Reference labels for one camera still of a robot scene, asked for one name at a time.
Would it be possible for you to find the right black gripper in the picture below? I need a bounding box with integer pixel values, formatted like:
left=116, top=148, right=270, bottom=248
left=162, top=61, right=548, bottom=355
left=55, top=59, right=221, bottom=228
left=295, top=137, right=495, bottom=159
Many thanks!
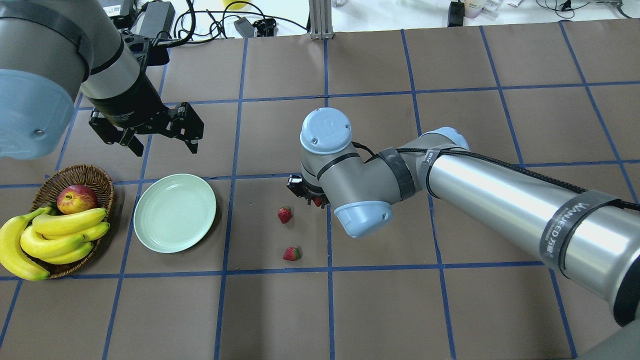
left=286, top=174, right=330, bottom=208

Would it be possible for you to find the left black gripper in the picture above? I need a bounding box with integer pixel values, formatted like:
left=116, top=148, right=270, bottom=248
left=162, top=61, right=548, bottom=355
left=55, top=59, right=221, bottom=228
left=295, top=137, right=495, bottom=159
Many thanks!
left=89, top=75, right=205, bottom=157

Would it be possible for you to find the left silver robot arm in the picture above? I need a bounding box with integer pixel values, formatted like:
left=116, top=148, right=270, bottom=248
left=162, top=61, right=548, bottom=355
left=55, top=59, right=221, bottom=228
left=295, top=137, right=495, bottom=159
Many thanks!
left=0, top=0, right=204, bottom=160

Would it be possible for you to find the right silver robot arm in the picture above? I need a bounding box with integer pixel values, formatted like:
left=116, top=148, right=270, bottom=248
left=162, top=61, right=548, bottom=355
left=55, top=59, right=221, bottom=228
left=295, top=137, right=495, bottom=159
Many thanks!
left=286, top=107, right=640, bottom=327

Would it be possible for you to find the light green plate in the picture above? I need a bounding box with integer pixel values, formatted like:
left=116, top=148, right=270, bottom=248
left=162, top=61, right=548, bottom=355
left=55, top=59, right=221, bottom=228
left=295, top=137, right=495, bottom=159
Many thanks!
left=133, top=173, right=218, bottom=254

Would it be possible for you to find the red apple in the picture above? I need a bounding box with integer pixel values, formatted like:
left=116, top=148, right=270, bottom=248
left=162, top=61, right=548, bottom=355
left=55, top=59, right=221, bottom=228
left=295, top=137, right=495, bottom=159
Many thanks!
left=56, top=184, right=99, bottom=215

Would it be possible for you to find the black power adapter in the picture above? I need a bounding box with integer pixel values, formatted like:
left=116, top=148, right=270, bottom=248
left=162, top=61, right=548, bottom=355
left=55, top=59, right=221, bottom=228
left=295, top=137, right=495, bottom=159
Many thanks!
left=137, top=0, right=175, bottom=39

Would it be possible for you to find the yellow banana bunch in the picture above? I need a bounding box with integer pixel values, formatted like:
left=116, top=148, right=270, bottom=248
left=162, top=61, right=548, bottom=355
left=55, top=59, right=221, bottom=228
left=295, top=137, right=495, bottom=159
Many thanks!
left=0, top=206, right=111, bottom=281

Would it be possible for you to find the aluminium frame post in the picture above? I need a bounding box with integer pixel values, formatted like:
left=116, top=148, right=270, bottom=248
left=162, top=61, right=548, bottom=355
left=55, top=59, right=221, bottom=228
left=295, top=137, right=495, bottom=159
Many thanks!
left=308, top=0, right=334, bottom=40

